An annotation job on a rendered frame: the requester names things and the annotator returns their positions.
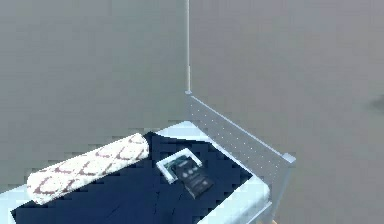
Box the black software package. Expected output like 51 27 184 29
173 160 215 200

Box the pale blue bed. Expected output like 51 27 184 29
0 90 297 224

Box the white framed book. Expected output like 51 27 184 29
155 147 204 185

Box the dark blue bed cover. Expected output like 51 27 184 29
10 131 254 224

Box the white patterned bolster pillow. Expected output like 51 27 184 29
26 132 150 206

